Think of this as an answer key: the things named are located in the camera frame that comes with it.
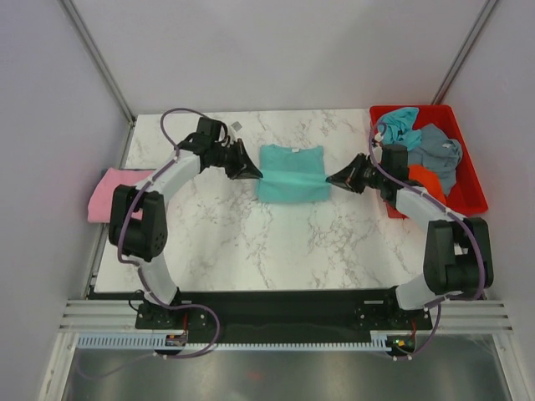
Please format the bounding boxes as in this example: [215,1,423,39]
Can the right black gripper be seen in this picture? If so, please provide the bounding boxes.
[327,154,388,195]

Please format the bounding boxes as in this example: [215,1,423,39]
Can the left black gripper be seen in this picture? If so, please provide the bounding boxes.
[210,140,262,181]

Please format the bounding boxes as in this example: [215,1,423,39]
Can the teal t shirt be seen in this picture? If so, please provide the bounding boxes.
[257,145,331,204]

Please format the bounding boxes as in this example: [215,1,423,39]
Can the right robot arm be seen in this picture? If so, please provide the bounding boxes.
[326,145,493,329]

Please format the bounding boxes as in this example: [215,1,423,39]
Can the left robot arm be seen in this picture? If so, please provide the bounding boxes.
[108,114,262,328]

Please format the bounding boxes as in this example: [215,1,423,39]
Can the light blue t shirt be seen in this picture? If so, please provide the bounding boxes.
[376,107,422,151]

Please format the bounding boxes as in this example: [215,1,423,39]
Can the orange t shirt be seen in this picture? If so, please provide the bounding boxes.
[409,165,446,203]

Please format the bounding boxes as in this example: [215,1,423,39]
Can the grey t shirt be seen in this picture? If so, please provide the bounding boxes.
[408,124,463,196]

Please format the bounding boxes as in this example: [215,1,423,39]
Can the red plastic bin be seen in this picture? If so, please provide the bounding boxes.
[369,105,488,216]

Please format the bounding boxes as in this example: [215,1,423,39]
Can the pink folded t shirt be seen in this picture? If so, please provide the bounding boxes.
[87,168,154,224]

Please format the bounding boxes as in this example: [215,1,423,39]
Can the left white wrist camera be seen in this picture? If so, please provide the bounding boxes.
[229,121,242,138]

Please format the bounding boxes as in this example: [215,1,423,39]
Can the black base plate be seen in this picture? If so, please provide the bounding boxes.
[135,288,432,334]

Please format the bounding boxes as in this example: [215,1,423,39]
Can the right white cable duct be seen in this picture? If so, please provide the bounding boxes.
[370,332,417,353]

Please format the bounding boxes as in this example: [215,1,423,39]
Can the white cable duct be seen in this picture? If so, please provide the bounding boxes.
[370,332,417,353]
[77,332,188,350]

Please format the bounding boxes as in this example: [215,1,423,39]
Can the right corner metal post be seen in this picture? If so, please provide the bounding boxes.
[431,0,502,105]

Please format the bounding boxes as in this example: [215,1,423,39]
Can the corner metal post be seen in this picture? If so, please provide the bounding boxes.
[431,0,502,105]
[58,0,135,126]

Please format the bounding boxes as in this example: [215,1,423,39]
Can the left white cable duct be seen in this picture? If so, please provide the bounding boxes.
[77,332,188,350]

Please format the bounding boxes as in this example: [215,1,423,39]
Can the aluminium rail frame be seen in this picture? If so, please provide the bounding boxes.
[59,300,512,335]

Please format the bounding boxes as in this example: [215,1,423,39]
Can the left corner metal post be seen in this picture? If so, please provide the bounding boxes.
[58,0,135,126]

